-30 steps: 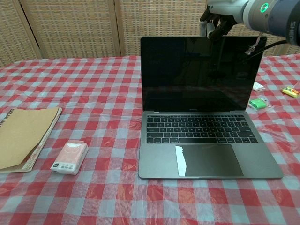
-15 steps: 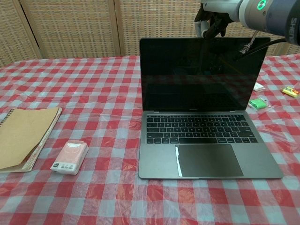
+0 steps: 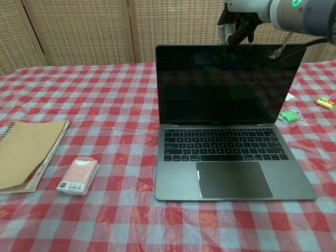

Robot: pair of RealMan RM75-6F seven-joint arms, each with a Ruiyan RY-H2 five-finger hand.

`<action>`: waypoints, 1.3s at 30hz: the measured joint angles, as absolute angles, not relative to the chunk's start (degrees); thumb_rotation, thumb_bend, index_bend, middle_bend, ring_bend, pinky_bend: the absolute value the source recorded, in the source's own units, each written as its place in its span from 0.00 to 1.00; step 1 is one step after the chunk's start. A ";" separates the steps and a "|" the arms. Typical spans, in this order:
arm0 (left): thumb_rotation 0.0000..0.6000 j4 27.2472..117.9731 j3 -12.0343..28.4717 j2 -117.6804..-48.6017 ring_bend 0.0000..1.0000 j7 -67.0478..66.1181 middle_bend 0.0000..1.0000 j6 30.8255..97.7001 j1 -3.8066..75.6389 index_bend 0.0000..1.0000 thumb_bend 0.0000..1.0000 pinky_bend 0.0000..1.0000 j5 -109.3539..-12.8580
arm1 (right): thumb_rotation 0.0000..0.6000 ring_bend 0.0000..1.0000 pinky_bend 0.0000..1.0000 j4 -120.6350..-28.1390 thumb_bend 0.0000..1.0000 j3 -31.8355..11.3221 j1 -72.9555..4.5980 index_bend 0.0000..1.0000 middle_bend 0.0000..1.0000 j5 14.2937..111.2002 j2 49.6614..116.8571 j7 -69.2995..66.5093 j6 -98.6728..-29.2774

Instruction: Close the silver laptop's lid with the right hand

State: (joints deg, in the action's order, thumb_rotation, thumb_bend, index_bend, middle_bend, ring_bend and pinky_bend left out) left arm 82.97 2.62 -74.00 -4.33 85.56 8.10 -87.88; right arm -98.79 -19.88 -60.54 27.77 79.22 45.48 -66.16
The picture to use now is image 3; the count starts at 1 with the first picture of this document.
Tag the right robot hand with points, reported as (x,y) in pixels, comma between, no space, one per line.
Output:
(241,18)

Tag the grey laptop computer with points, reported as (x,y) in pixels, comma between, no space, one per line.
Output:
(181,183)

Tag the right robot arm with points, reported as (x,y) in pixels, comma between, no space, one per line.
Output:
(312,15)

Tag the woven folding screen panel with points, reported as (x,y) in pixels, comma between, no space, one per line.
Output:
(181,21)
(273,35)
(329,52)
(13,39)
(78,29)

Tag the small white packet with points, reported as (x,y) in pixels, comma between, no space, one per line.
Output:
(291,98)

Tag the green candy packet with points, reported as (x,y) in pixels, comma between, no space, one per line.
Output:
(288,116)

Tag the yellow candy packet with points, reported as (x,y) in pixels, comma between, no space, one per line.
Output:
(325,102)

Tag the red white checkered tablecloth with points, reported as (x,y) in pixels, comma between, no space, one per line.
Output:
(105,105)

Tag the pink tissue pack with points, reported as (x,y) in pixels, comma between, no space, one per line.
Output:
(78,174)

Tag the brown spiral notebook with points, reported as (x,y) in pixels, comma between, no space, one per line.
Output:
(23,152)

